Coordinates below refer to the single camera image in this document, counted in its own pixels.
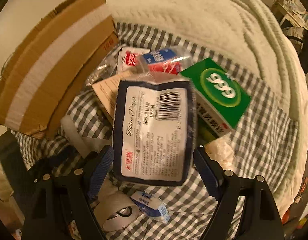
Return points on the navy tissue paper pack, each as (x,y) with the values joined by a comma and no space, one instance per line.
(154,130)

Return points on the white tape roll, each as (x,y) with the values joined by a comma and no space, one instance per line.
(115,212)

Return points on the white red sachet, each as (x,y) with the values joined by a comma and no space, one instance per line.
(127,57)

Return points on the white tube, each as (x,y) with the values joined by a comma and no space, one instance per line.
(72,135)

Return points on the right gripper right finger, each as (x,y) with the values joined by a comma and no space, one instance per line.
(259,218)

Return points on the crumpled white tissue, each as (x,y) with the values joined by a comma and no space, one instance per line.
(221,151)

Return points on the cream knitted blanket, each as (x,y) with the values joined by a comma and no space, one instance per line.
(247,33)

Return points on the blue white small packet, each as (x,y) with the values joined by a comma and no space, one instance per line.
(151,206)

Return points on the green 999 medicine box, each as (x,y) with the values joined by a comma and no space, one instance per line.
(220,100)

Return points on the clear plastic bag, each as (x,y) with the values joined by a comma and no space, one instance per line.
(107,67)

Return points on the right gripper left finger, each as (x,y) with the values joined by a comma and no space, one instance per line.
(59,201)

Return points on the clear jar red blue label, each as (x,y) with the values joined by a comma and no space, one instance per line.
(168,60)

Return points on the tan printed paper box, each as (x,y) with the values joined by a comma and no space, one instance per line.
(106,92)

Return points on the brown cardboard box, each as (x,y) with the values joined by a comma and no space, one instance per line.
(42,77)

